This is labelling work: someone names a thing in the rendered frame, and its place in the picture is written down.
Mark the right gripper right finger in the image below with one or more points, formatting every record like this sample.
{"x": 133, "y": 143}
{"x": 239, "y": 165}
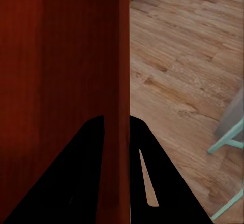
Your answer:
{"x": 177, "y": 203}

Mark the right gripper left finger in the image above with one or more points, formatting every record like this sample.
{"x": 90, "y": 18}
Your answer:
{"x": 67, "y": 193}

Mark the standing mirror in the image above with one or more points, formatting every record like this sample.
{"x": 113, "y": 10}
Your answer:
{"x": 233, "y": 211}

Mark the storage box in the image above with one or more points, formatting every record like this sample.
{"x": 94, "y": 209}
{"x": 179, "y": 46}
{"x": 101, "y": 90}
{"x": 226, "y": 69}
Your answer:
{"x": 63, "y": 63}

